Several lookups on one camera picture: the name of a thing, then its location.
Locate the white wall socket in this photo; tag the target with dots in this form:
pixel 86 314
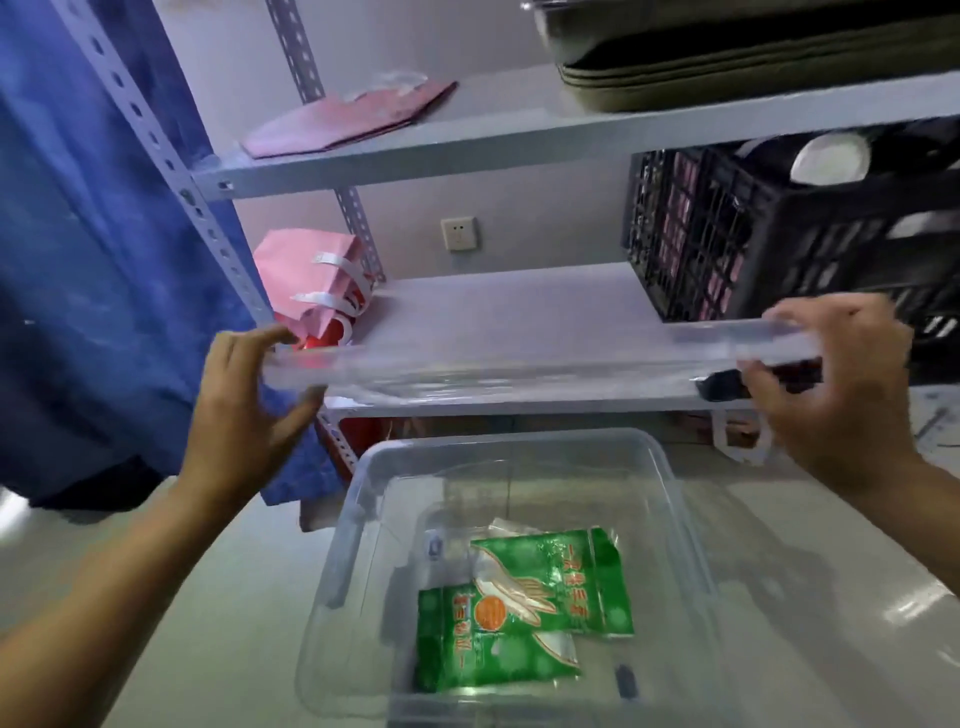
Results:
pixel 459 233

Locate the clear plastic box lid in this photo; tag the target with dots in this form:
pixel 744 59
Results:
pixel 510 367

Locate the large green glove packet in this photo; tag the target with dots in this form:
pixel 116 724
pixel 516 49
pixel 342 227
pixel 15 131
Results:
pixel 577 577

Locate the flat pink paper bag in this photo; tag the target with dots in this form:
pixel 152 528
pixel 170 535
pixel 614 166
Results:
pixel 337 120

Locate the blue curtain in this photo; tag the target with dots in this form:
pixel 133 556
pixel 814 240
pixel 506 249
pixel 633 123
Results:
pixel 90 262

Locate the person's left forearm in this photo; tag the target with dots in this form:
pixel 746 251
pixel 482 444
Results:
pixel 97 600

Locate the person's right hand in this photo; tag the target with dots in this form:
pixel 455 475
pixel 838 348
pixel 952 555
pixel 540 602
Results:
pixel 855 405

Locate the person's right forearm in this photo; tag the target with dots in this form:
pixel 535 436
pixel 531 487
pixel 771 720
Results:
pixel 919 517

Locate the clear plastic storage box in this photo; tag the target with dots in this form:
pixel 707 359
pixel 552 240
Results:
pixel 360 600

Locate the grey metal shelf rack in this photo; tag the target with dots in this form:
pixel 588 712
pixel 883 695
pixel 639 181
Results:
pixel 510 300

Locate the person's left hand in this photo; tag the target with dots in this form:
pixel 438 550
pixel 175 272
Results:
pixel 225 420

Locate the olive green fabric case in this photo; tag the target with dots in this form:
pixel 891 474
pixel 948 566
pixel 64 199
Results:
pixel 750 52

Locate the person's left thumb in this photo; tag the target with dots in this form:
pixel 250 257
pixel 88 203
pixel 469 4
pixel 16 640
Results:
pixel 301 418

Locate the black plastic crate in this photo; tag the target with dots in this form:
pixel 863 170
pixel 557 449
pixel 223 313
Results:
pixel 772 247

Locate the white round plate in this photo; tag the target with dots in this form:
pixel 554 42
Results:
pixel 829 157

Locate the person's right thumb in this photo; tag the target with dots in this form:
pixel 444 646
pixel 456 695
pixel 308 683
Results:
pixel 765 397

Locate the small green glove packet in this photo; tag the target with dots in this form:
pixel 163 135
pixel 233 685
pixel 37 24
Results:
pixel 457 652

